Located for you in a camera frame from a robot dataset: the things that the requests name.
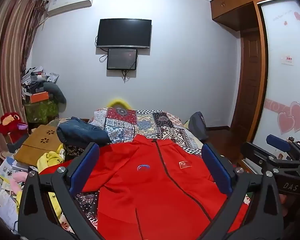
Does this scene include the black wall television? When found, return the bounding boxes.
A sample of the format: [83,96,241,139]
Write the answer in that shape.
[96,18,152,49]

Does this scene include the white air conditioner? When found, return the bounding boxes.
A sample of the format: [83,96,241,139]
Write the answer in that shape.
[47,0,95,16]

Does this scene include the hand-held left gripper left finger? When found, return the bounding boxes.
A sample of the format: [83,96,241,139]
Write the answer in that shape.
[17,142,108,240]

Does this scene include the small black wall monitor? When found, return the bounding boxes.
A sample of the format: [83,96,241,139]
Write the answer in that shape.
[106,48,138,71]

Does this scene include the pile of papers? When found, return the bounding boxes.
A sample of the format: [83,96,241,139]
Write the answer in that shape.
[0,152,38,232]

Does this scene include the orange box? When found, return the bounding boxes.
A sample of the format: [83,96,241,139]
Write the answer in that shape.
[30,92,50,104]

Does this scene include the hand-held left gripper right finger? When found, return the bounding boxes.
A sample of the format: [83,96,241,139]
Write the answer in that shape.
[201,143,284,240]

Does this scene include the brown perforated wooden board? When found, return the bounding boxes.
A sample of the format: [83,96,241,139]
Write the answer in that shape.
[14,124,63,167]

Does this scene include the striped brown curtain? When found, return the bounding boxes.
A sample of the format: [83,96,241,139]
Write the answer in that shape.
[0,0,50,162]

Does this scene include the red zip jacket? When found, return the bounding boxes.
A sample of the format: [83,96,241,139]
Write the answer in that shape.
[39,134,249,240]

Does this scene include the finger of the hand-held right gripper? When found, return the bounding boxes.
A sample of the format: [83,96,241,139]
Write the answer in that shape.
[241,142,300,176]
[266,134,300,161]

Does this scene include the yellow plastic object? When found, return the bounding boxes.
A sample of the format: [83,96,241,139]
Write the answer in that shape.
[107,98,128,110]

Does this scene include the pink cloth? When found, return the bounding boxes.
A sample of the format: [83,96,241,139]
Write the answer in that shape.
[11,171,28,188]

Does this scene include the yellow cloth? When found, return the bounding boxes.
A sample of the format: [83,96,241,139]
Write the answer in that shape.
[37,149,65,172]

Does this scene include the white heart-printed wardrobe door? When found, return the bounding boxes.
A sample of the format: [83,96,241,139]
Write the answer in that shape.
[250,0,300,157]

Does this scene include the red plush toy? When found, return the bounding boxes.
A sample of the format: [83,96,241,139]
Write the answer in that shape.
[0,112,28,142]

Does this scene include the pile of assorted clutter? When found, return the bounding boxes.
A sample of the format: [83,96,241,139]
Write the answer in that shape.
[21,66,60,93]

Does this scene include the grey backpack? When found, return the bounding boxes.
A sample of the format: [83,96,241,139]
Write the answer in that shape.
[189,112,209,142]

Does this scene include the patchwork printed blanket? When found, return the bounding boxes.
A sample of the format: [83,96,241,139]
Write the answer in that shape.
[56,107,257,240]

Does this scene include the wooden overhead cabinet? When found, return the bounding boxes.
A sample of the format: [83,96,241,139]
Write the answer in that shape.
[210,0,292,31]

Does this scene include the green patterned bag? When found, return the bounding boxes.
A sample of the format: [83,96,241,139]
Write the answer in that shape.
[24,99,60,123]

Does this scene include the grey cushion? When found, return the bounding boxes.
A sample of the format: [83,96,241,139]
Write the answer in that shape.
[41,82,67,112]

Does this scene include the blue denim garment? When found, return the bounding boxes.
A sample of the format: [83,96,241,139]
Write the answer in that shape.
[56,117,112,148]

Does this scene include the brown wooden door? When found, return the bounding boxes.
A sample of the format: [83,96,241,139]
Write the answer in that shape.
[230,29,265,131]

